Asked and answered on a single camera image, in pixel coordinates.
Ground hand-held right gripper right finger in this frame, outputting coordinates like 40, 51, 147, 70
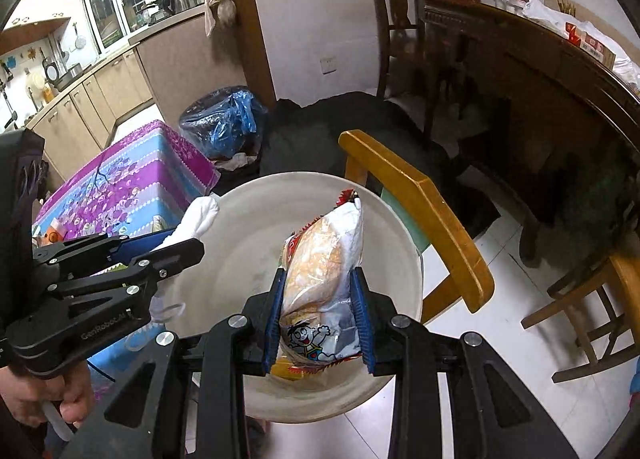
349, 266, 581, 459

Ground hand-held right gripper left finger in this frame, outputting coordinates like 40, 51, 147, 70
60, 266, 291, 459

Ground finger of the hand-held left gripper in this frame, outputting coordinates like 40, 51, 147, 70
32, 233, 176, 271
47, 238, 206, 301

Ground white towel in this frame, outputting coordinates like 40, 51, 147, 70
171, 194, 222, 246

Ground bread snack packet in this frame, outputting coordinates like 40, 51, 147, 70
278, 189, 366, 381

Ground white plastic bucket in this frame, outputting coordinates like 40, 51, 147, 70
159, 172, 427, 424

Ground person's left hand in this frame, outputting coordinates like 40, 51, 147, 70
0, 361, 96, 430

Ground yellow packet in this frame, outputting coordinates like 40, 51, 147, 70
272, 358, 312, 383

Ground crumpled white paper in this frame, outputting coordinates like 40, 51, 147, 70
215, 152, 262, 174

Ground yellow wooden chair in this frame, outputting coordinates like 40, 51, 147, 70
338, 129, 496, 328

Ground bin with blue bag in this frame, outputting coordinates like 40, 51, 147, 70
179, 86, 266, 162

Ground black cloth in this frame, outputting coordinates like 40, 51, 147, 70
257, 92, 501, 240

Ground beige kitchen cabinets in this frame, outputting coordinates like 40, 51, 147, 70
27, 4, 251, 176

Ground metal cooking pot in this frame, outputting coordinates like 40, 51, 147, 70
52, 64, 84, 91

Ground brown wooden stool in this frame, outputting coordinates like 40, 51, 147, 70
520, 234, 640, 385

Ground dark wooden table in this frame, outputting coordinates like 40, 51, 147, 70
419, 0, 640, 285

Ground white plastic bag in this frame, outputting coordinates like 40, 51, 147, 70
522, 0, 573, 28

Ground red and white box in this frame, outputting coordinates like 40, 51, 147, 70
565, 22, 617, 71

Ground wooden chopstick box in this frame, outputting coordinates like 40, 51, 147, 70
544, 0, 578, 18

